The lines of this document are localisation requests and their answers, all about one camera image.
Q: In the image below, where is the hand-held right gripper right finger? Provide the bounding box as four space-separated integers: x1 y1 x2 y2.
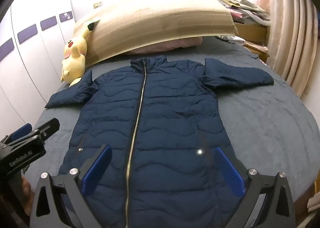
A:
214 146 295 228

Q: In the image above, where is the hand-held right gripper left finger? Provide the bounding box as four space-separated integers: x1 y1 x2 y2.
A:
29 144 113 228

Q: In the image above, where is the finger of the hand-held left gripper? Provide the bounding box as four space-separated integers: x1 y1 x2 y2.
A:
32 118 60 141
5 123 33 141

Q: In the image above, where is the navy puffer jacket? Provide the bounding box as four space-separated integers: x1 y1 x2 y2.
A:
44 55 275 228

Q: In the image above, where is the pile of clothes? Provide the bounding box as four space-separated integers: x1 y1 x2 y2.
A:
221 0 272 27

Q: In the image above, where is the person's left hand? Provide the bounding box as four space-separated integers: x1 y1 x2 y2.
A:
21 175 33 216

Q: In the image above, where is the white wardrobe with purple panels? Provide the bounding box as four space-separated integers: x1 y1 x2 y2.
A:
0 0 78 133

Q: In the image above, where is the grey bed sheet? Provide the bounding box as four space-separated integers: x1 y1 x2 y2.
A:
0 35 318 228

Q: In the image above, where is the yellow plush toy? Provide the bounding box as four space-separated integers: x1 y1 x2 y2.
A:
60 18 100 87

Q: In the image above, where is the crumpled white bag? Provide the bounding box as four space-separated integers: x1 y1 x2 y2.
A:
216 35 247 43

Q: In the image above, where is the pink pillow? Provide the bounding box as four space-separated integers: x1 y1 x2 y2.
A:
125 37 204 55

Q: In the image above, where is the wooden bedside cabinet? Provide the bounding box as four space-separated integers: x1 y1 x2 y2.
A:
234 22 270 62

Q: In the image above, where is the beige curtain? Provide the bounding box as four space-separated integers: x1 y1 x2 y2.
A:
240 0 320 98

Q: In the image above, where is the beige bed cushion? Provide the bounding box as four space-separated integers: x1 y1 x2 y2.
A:
74 0 239 65

